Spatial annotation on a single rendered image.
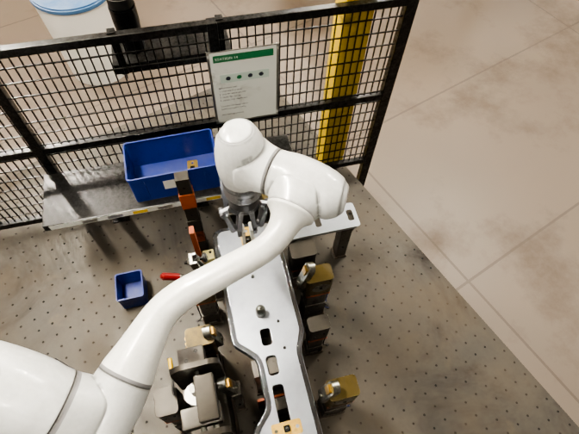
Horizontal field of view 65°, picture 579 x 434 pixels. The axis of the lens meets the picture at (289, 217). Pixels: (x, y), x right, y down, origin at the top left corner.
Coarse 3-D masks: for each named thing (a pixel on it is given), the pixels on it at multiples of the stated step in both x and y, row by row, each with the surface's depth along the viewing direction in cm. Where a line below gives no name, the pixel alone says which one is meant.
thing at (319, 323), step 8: (312, 320) 142; (320, 320) 142; (328, 320) 142; (312, 328) 140; (320, 328) 140; (328, 328) 141; (312, 336) 144; (320, 336) 146; (304, 344) 163; (312, 344) 155; (320, 344) 158; (328, 344) 167; (304, 352) 164; (312, 352) 163; (320, 352) 165
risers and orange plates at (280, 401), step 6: (264, 342) 145; (270, 342) 145; (276, 396) 144; (282, 396) 146; (258, 402) 144; (264, 402) 147; (276, 402) 140; (282, 402) 140; (258, 408) 155; (282, 408) 139; (282, 414) 149; (288, 414) 153
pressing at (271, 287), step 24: (216, 240) 154; (240, 240) 154; (240, 288) 145; (264, 288) 146; (288, 288) 146; (240, 312) 141; (288, 312) 142; (240, 336) 137; (288, 336) 138; (264, 360) 134; (288, 360) 134; (264, 384) 130; (288, 384) 131; (288, 408) 127; (312, 408) 128; (264, 432) 124; (312, 432) 124
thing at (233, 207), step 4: (228, 204) 110; (232, 204) 105; (248, 204) 104; (252, 204) 105; (256, 204) 107; (260, 204) 110; (228, 208) 109; (232, 208) 109; (236, 208) 106; (240, 208) 105; (244, 208) 105; (248, 208) 106; (252, 208) 107; (256, 208) 112; (232, 212) 110; (236, 212) 111; (240, 212) 107; (244, 212) 107; (248, 212) 112
